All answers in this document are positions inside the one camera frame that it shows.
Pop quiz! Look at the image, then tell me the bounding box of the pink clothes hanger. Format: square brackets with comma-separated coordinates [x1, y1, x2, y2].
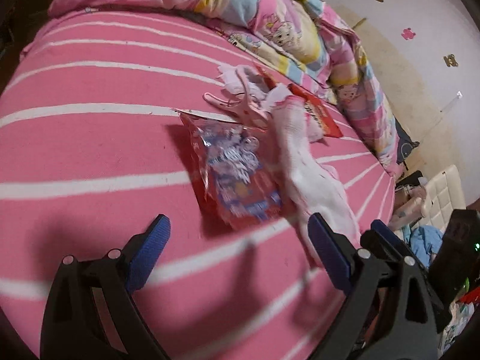
[202, 65, 270, 129]

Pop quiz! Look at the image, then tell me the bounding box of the red walnut snack bag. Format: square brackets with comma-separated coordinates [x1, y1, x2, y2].
[256, 64, 343, 142]

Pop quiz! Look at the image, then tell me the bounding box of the pink striped bed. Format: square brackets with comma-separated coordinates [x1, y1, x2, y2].
[0, 9, 396, 360]

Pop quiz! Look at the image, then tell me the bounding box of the red blue snack bag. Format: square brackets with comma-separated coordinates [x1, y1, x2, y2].
[180, 112, 294, 231]

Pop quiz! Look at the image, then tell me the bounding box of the white tissue paper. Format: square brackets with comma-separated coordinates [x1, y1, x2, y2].
[217, 63, 362, 267]

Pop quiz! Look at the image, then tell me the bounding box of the colourful cartoon quilt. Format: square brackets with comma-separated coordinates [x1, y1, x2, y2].
[194, 0, 401, 177]

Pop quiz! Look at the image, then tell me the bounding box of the cream office chair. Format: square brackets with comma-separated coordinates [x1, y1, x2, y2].
[387, 164, 468, 233]

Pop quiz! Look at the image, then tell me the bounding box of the blue clothing on chair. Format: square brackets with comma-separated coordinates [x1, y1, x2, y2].
[402, 225, 443, 269]

